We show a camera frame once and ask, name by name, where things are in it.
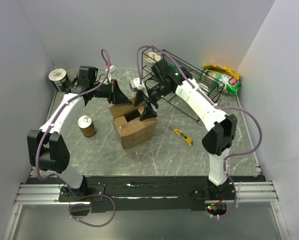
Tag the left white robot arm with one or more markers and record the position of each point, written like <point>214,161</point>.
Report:
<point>47,149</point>

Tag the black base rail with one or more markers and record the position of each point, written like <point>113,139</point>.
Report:
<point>143,193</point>

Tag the green chips bag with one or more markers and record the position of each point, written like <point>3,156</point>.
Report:
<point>220,78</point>

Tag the circuit board with leds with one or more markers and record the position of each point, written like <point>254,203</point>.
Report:
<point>219,208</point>

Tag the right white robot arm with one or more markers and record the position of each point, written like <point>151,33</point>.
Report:
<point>220,126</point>

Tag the yogurt cup in rack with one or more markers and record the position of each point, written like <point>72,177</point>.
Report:
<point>152,58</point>

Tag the black wire rack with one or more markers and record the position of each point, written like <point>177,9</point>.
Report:
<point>202,75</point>

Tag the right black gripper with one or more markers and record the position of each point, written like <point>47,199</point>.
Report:
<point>148,112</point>

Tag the brown cardboard express box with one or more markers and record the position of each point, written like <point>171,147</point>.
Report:
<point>130,130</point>

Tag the black paper cup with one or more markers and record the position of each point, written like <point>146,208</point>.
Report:
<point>59,78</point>

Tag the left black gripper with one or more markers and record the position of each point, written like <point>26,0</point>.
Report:
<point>115,94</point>

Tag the brown tin can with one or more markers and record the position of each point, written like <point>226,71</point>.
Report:
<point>86,126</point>

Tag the yellow snack bag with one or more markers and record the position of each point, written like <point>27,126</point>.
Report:
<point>222,69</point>

